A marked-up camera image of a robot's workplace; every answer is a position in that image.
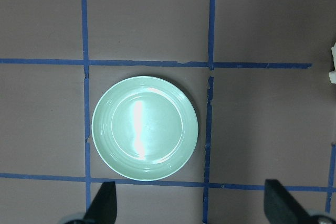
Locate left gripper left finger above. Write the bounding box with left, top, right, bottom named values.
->
left=83, top=182, right=117, bottom=224

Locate green plate left side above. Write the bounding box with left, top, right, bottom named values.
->
left=91, top=76, right=198, bottom=181

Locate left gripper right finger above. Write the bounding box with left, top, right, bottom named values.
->
left=264, top=179, right=318, bottom=224

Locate white rice cooker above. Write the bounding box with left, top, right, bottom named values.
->
left=328, top=43, right=336, bottom=84

